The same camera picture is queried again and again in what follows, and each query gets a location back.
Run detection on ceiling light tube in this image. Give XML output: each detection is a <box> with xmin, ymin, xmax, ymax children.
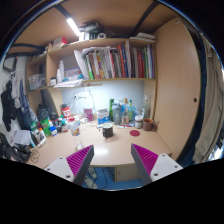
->
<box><xmin>66</xmin><ymin>17</ymin><xmax>81</xmax><ymax>37</ymax></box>

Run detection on black mug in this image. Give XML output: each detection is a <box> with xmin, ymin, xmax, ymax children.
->
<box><xmin>101</xmin><ymin>122</ymin><xmax>114</xmax><ymax>139</ymax></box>

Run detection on clear glass bottle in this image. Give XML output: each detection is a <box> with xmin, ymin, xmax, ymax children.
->
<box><xmin>141</xmin><ymin>94</ymin><xmax>152</xmax><ymax>120</ymax></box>

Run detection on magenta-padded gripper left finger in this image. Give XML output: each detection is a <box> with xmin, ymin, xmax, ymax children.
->
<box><xmin>43</xmin><ymin>144</ymin><xmax>95</xmax><ymax>187</ymax></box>

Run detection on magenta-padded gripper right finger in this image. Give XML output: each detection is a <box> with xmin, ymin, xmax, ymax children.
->
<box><xmin>130</xmin><ymin>143</ymin><xmax>184</xmax><ymax>186</ymax></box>

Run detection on clear red-capped drink bottle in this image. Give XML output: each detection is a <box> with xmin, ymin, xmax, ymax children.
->
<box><xmin>68</xmin><ymin>117</ymin><xmax>81</xmax><ymax>137</ymax></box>

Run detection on light wooden wardrobe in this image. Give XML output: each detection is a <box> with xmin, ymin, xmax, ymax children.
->
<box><xmin>153</xmin><ymin>18</ymin><xmax>203</xmax><ymax>161</ymax></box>

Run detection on wooden shelf unit with books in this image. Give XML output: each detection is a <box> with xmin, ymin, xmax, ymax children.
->
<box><xmin>26</xmin><ymin>21</ymin><xmax>157</xmax><ymax>92</ymax></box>

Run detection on green plastic container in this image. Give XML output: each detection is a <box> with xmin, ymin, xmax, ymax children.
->
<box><xmin>40</xmin><ymin>118</ymin><xmax>51</xmax><ymax>137</ymax></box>

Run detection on green glass bottle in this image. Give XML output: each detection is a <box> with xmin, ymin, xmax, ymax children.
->
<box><xmin>108</xmin><ymin>98</ymin><xmax>115</xmax><ymax>122</ymax></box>

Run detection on brown mug with spoon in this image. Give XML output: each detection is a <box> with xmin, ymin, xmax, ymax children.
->
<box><xmin>142</xmin><ymin>118</ymin><xmax>158</xmax><ymax>132</ymax></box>

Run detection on beige curtain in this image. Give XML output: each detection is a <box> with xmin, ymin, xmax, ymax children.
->
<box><xmin>193</xmin><ymin>43</ymin><xmax>224</xmax><ymax>164</ymax></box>

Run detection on white desk lamp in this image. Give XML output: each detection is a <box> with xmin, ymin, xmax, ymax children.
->
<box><xmin>73</xmin><ymin>87</ymin><xmax>98</xmax><ymax>116</ymax></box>

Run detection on red and white canister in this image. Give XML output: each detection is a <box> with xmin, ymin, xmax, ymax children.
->
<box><xmin>61</xmin><ymin>105</ymin><xmax>72</xmax><ymax>119</ymax></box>

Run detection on blue and white carton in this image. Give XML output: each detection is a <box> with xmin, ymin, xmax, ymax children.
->
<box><xmin>97</xmin><ymin>108</ymin><xmax>110</xmax><ymax>125</ymax></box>

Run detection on dark hanging clothes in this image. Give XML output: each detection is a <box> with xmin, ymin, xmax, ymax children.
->
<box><xmin>0</xmin><ymin>56</ymin><xmax>38</xmax><ymax>132</ymax></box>

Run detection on pink pouch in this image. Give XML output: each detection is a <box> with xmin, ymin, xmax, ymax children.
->
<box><xmin>83</xmin><ymin>107</ymin><xmax>95</xmax><ymax>122</ymax></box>

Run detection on white-lidded brown jar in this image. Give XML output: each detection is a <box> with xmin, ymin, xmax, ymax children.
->
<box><xmin>134</xmin><ymin>115</ymin><xmax>144</xmax><ymax>130</ymax></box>

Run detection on grey shaker bottle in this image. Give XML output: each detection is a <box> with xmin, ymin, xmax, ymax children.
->
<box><xmin>111</xmin><ymin>103</ymin><xmax>122</xmax><ymax>126</ymax></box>

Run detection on black bag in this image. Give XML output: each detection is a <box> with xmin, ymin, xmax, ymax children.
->
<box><xmin>0</xmin><ymin>132</ymin><xmax>33</xmax><ymax>163</ymax></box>

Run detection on blue-capped white bottle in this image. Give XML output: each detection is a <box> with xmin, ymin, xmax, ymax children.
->
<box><xmin>48</xmin><ymin>125</ymin><xmax>59</xmax><ymax>137</ymax></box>

